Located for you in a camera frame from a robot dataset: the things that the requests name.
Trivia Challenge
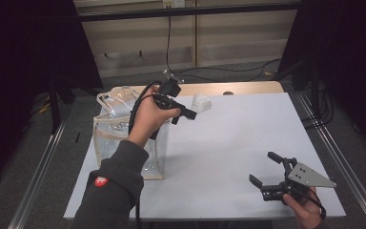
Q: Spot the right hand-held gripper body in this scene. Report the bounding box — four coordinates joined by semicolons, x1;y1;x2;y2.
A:
261;161;337;202

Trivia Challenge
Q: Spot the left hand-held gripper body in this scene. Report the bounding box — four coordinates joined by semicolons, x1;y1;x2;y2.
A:
152;70;186;111

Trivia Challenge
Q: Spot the white shuttlecock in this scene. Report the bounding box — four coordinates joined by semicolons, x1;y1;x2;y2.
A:
192;93;213;114

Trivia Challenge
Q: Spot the clear tote bag beige trim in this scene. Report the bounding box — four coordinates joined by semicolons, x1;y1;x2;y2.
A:
92;85;171;181

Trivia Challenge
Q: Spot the person's left hand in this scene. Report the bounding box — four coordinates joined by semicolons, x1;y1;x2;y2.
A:
127;85;182;149

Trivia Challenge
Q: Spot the person's right hand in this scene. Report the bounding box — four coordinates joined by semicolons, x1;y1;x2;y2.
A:
282;186;326;229

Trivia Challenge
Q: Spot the white table cover sheet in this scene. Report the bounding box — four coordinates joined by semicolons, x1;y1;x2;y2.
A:
63;92;347;221

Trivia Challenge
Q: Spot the black horizontal bar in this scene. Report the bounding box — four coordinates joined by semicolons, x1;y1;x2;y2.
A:
77;2;301;23

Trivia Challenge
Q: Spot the black metal stand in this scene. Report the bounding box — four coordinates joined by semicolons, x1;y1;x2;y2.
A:
47;75;77;135

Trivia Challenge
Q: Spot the black curtain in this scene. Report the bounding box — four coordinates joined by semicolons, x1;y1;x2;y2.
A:
0;0;104;192
277;0;366;156

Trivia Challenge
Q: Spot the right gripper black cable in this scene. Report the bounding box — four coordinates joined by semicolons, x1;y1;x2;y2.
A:
298;187;328;220

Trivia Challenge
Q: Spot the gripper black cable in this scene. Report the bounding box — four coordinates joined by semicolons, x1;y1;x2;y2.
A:
128;80;163;229
298;187;328;220

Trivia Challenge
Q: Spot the aluminium floor rail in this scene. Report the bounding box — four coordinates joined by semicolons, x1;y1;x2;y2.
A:
8;104;72;229
296;94;366;229

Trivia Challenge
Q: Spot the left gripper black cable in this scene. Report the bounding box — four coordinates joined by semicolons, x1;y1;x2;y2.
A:
128;80;163;229

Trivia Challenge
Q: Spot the black wall cable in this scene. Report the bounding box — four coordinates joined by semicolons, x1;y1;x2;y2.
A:
166;6;282;82

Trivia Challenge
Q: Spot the bundle of black floor cables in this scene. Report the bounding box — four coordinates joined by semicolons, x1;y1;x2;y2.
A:
301;82;335;128

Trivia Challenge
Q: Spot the white wall socket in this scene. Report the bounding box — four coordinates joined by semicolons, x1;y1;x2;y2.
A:
162;0;186;9

